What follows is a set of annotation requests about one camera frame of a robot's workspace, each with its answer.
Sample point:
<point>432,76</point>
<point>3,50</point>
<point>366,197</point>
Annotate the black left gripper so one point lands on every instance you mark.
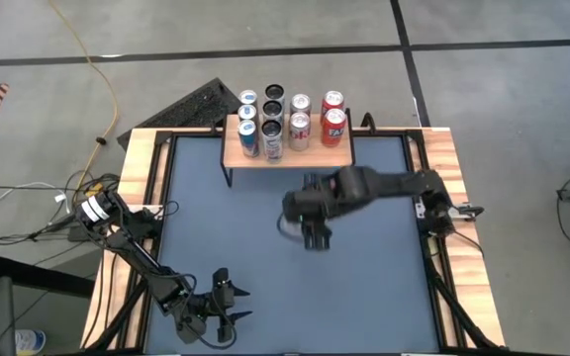
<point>220,301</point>

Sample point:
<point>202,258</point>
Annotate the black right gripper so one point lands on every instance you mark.
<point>314,203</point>

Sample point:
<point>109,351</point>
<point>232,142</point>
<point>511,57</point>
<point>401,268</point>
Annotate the silver Diet Coke can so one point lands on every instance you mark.
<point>299,129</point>
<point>300,102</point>

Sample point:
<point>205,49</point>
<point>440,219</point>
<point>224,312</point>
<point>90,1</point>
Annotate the blue silver Red Bull can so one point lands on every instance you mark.
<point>248,97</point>
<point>247,113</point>
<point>248,136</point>

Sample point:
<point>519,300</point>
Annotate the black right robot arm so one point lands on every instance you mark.
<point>394,185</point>

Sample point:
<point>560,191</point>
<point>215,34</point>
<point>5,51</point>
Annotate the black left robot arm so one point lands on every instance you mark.
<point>136,257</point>

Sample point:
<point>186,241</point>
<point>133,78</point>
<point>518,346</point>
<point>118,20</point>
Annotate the blue-grey table mat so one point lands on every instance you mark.
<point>364,296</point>

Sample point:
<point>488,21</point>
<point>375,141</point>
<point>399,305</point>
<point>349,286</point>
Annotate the grey perforated metal plate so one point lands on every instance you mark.
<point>419,210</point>

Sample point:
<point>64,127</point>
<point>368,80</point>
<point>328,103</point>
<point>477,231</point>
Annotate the black power brick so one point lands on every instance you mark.
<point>74,235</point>

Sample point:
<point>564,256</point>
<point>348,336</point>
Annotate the black perforated box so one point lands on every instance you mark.
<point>191,106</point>

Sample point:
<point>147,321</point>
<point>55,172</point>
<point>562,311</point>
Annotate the white blue container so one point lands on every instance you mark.
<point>30,341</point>

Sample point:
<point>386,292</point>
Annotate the wooden shelf black metal frame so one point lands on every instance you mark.
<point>324,155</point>

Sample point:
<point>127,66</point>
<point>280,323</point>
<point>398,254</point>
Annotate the black metal table frame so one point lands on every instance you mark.
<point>443,296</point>

